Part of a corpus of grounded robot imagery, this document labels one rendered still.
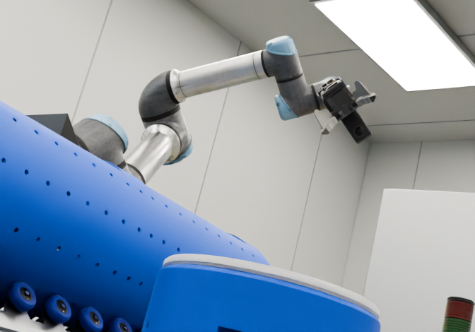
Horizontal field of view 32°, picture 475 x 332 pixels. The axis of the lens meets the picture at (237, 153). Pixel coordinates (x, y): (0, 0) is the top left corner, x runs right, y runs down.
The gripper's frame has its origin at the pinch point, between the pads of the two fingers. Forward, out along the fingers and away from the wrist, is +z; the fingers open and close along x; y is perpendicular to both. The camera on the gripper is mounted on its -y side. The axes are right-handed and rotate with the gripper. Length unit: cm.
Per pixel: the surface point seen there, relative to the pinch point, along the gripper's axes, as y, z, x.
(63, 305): 18, 74, -51
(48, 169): 35, 76, -39
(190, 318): 14, 105, -27
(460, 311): -49, 12, -5
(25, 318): 21, 80, -54
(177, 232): 13, 54, -35
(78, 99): 42, -280, -122
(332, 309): 6, 104, -13
